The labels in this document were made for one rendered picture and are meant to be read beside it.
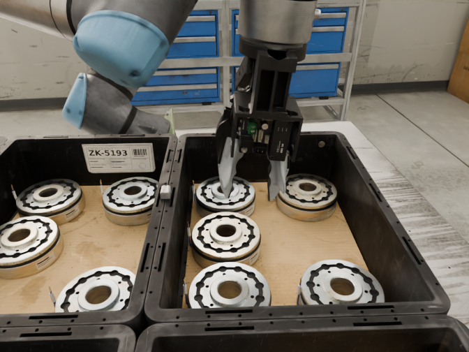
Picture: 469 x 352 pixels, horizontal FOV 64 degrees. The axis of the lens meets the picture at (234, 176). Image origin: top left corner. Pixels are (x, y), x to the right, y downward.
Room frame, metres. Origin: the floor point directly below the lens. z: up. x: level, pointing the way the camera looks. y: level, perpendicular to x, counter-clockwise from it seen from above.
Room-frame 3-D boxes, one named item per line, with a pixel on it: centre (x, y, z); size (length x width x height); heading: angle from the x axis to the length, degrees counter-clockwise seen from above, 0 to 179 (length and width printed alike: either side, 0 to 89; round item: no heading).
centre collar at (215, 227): (0.42, 0.01, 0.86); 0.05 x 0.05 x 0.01
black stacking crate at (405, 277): (0.43, -0.06, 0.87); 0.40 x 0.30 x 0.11; 2
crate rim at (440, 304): (0.43, -0.06, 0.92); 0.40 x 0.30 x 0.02; 2
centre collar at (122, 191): (0.53, 0.17, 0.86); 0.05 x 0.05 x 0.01
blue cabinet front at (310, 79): (2.42, -0.34, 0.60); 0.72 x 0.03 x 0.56; 97
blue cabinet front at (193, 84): (2.31, 0.45, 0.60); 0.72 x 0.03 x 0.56; 97
